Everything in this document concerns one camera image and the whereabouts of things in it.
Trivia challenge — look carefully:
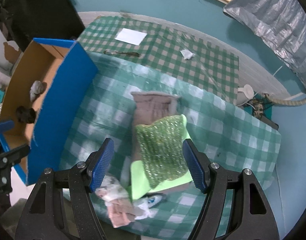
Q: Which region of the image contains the light green microfiber cloth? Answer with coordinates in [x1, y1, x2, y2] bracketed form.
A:
[130, 114, 192, 200]

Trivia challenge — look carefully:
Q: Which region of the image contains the crumpled white paper scrap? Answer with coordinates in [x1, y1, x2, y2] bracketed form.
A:
[180, 49, 195, 60]

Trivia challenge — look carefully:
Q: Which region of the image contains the silver tarp cover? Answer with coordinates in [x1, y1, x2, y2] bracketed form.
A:
[223, 0, 306, 89]

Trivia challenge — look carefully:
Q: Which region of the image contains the black sock in box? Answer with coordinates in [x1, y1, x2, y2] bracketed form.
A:
[16, 106, 36, 124]

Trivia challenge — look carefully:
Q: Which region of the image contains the white paper sheet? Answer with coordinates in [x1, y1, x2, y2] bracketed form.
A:
[115, 28, 147, 46]

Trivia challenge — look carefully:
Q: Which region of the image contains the green knitted sparkly cloth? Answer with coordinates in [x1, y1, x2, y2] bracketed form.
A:
[135, 114, 188, 189]

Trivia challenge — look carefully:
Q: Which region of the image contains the dark pen on tablecloth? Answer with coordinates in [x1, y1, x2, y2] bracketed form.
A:
[104, 50, 140, 57]

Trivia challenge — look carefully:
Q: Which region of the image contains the white and blue plastic bag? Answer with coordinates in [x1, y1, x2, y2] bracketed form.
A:
[133, 193, 167, 220]

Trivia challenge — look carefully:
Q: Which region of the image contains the grey pink patterned cloth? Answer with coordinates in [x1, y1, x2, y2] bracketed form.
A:
[95, 175, 136, 228]

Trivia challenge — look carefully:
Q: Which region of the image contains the grey sock in box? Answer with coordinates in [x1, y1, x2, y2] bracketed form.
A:
[29, 80, 47, 102]

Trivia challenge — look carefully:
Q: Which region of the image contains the green checkered tablecloth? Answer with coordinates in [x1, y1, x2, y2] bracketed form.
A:
[78, 16, 239, 104]

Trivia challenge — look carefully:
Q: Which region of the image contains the brown knitted beanie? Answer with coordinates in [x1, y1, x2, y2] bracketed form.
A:
[130, 91, 194, 196]

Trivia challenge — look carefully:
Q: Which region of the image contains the white plastic spoon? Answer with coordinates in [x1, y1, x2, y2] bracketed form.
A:
[237, 84, 254, 106]

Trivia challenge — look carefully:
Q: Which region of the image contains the blue cardboard box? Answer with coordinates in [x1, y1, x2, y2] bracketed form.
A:
[0, 38, 98, 185]

